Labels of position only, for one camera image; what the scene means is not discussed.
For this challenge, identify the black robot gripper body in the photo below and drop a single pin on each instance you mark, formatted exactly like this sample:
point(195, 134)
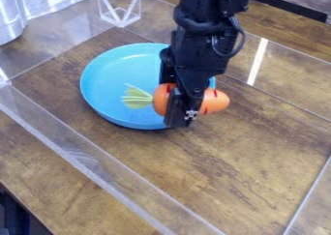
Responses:
point(200, 57)

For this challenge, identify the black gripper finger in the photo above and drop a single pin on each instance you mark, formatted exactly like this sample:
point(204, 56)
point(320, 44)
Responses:
point(167, 75)
point(182, 109)

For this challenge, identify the orange toy carrot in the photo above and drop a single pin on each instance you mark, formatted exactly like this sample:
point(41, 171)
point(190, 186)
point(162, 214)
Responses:
point(138, 98)

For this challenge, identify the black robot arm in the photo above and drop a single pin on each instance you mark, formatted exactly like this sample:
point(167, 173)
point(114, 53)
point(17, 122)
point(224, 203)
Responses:
point(207, 16)

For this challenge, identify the blue round tray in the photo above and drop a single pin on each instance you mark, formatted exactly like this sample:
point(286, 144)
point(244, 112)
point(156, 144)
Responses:
point(126, 68)

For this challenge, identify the white patterned curtain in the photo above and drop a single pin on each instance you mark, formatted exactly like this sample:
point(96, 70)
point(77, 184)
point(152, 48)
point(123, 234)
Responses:
point(17, 12)

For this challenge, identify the clear acrylic enclosure wall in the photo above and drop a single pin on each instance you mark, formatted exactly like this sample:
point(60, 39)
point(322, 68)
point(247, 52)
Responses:
point(247, 172)

